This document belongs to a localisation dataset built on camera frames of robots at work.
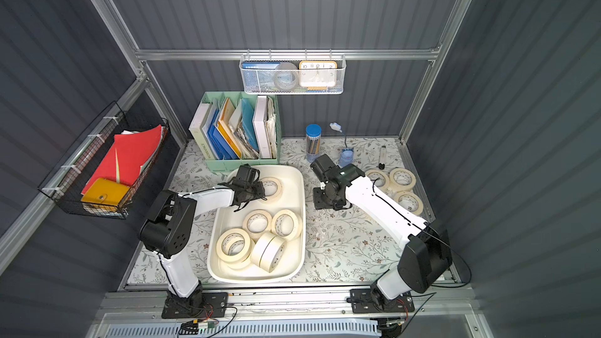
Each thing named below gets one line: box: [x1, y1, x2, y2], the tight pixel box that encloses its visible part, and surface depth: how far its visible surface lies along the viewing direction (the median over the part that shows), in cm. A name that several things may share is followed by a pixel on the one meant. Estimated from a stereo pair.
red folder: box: [80, 124, 162, 195], surface depth 76 cm
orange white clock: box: [298, 60, 339, 91], surface depth 90 cm
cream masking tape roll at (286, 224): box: [271, 208, 303, 241], surface depth 87 cm
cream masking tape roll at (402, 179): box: [389, 167, 417, 192], surface depth 107 cm
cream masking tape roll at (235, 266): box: [225, 256, 252, 271], surface depth 80 cm
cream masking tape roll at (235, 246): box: [215, 228, 256, 264], surface depth 82 cm
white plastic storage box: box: [207, 165, 307, 285], surface depth 84 cm
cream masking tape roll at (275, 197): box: [259, 176, 284, 205], surface depth 100 cm
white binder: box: [252, 95, 271, 159], surface depth 98 cm
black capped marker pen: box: [378, 145, 387, 170], surface depth 114 cm
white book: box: [188, 102, 216, 161], surface depth 94 cm
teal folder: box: [241, 97, 260, 152], surface depth 101 cm
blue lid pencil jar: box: [305, 123, 322, 163], surface depth 101 cm
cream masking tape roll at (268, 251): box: [250, 231, 287, 274], surface depth 76 cm
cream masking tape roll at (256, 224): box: [242, 208, 273, 244], surface depth 91 cm
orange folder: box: [216, 97, 242, 160], surface depth 101 cm
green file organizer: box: [201, 90, 282, 173], surface depth 101 cm
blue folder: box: [207, 108, 240, 160], surface depth 98 cm
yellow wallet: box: [80, 177, 131, 206], surface depth 65 cm
